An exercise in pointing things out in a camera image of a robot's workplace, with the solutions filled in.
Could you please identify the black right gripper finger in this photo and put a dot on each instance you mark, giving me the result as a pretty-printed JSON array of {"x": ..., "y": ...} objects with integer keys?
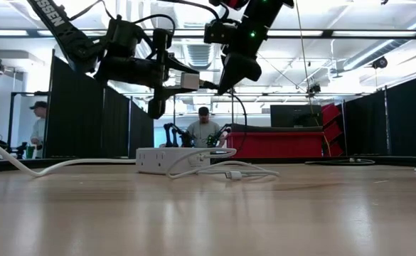
[{"x": 239, "y": 71}]

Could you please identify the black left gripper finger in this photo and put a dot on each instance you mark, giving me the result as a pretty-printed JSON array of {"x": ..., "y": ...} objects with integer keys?
[
  {"x": 177, "y": 68},
  {"x": 174, "y": 92}
]

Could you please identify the white cube charger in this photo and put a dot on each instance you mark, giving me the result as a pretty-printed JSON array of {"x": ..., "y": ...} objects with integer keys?
[{"x": 190, "y": 81}]

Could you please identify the white power strip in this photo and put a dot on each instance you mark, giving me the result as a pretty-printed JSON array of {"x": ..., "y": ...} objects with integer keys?
[{"x": 150, "y": 161}]

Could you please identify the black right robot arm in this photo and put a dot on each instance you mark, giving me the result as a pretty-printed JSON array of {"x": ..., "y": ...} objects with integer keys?
[{"x": 264, "y": 14}]

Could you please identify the ceiling air vent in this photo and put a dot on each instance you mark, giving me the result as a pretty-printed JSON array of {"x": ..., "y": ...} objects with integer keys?
[{"x": 198, "y": 57}]

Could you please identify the person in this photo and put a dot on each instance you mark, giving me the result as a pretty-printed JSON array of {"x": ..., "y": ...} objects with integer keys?
[
  {"x": 40, "y": 131},
  {"x": 204, "y": 133}
]

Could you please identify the black monitor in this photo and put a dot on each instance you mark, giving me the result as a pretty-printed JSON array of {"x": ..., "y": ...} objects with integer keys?
[{"x": 286, "y": 115}]

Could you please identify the dark grey flat cover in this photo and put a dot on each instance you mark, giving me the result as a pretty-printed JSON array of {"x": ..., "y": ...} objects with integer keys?
[{"x": 275, "y": 128}]

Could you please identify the black partition curtain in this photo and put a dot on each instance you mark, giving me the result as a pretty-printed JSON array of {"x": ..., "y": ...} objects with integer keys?
[
  {"x": 406, "y": 121},
  {"x": 76, "y": 117}
]

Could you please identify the large red storage bin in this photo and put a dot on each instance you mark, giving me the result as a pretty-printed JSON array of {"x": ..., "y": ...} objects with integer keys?
[{"x": 275, "y": 145}]

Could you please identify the red shelf bins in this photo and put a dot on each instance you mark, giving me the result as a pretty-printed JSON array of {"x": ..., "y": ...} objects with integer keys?
[{"x": 332, "y": 131}]

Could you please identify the green cup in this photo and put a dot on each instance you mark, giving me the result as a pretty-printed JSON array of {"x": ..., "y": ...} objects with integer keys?
[{"x": 30, "y": 153}]

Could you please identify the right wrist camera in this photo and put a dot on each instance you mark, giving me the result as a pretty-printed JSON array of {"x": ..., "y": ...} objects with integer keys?
[{"x": 218, "y": 32}]

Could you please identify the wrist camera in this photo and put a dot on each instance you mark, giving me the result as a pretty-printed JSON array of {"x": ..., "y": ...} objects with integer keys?
[
  {"x": 124, "y": 37},
  {"x": 218, "y": 32}
]

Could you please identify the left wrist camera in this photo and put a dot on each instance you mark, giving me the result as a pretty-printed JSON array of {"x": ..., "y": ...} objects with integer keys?
[{"x": 124, "y": 37}]

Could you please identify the small black hanging camera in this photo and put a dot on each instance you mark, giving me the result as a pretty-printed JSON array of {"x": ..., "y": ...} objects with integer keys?
[{"x": 314, "y": 89}]

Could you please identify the black metal frame stand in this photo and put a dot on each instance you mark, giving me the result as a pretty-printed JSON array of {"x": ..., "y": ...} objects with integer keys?
[{"x": 26, "y": 94}]

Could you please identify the silver ceiling duct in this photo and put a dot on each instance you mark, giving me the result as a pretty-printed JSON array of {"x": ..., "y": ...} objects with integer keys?
[{"x": 389, "y": 45}]

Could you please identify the black table edge rail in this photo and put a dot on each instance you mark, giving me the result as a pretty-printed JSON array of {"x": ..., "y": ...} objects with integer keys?
[{"x": 396, "y": 160}]

